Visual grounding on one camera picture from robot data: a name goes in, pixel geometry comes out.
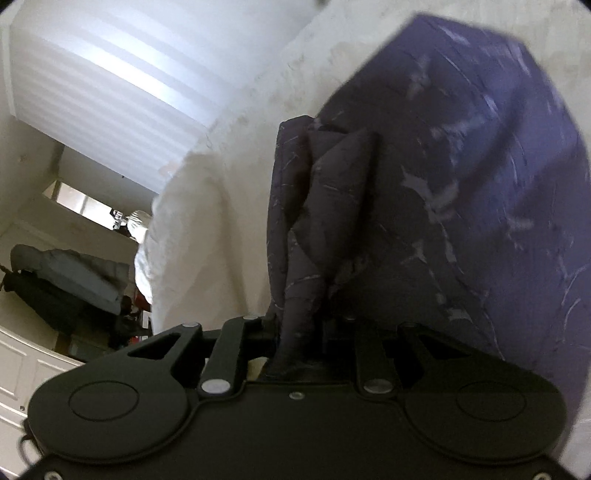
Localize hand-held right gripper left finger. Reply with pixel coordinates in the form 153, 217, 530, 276
126, 314, 283, 398

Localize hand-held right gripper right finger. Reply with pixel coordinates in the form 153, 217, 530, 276
323, 314, 468, 397

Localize purple patterned hoodie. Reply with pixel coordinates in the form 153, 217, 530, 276
264, 13, 591, 418

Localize white bedspread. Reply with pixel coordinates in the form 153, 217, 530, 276
133, 0, 416, 335

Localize grey jacket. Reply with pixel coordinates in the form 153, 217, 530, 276
9, 244, 136, 315

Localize white panelled door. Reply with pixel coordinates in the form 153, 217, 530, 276
0, 323, 85, 432

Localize white window blinds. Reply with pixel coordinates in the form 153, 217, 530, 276
8, 0, 306, 195

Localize black cable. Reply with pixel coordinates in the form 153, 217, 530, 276
17, 418, 40, 464

